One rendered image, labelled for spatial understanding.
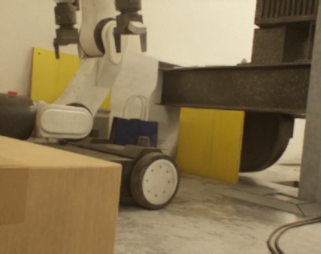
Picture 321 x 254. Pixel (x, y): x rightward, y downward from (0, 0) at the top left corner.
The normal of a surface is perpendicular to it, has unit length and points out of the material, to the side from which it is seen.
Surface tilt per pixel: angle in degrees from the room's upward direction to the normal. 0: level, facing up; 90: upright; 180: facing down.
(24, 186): 90
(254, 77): 90
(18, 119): 90
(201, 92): 90
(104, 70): 115
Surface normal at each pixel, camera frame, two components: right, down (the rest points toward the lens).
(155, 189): 0.65, 0.08
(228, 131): -0.75, -0.05
